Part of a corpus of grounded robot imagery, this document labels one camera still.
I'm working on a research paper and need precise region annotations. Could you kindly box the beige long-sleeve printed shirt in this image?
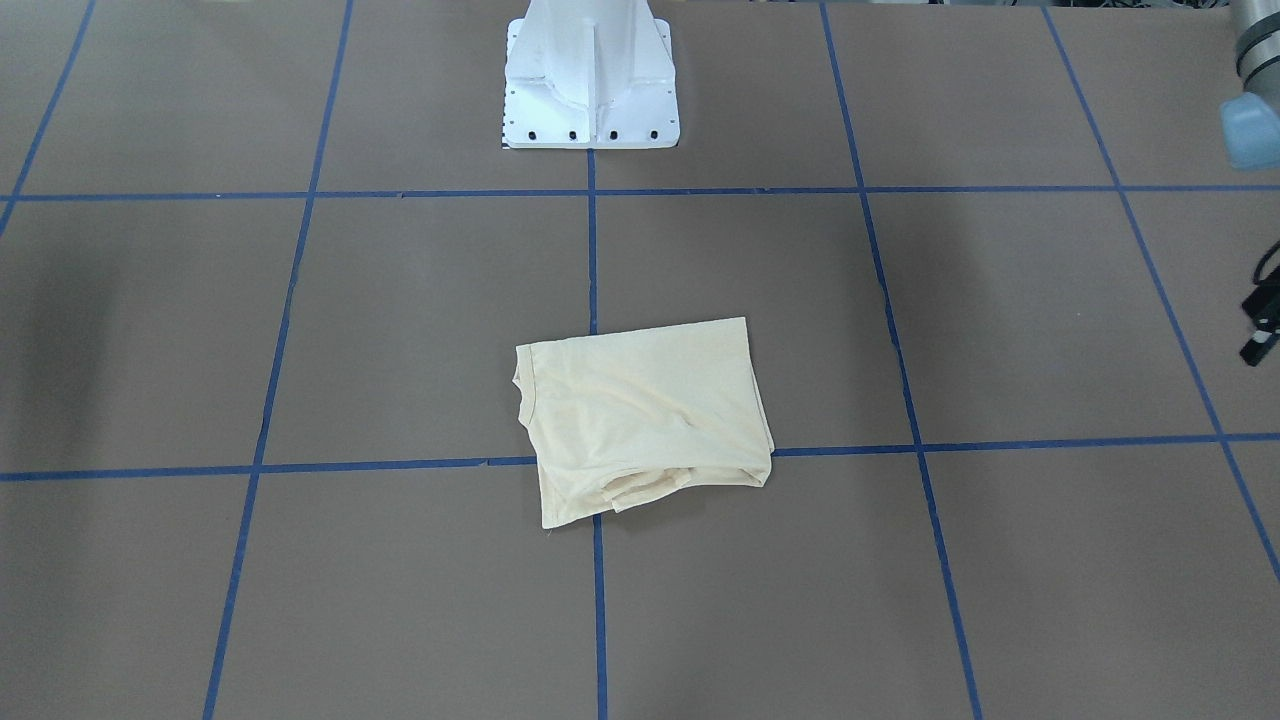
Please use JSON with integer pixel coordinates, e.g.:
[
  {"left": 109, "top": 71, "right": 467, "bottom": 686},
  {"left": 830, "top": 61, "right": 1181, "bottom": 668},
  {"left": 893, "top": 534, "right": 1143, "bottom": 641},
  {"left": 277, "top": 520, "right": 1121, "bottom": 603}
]
[{"left": 512, "top": 316, "right": 776, "bottom": 530}]

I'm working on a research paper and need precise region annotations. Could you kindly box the silver grey blue left arm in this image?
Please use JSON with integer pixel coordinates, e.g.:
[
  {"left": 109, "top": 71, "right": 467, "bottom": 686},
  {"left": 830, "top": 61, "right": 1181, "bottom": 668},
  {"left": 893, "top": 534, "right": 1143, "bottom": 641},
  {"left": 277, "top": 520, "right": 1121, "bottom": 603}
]
[{"left": 1219, "top": 1, "right": 1279, "bottom": 366}]

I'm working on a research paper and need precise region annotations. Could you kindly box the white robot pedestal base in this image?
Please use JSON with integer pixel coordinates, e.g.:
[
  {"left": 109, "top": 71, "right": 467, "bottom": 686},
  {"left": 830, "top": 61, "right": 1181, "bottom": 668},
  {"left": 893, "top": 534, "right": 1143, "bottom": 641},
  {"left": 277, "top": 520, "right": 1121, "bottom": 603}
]
[{"left": 500, "top": 1, "right": 681, "bottom": 150}]

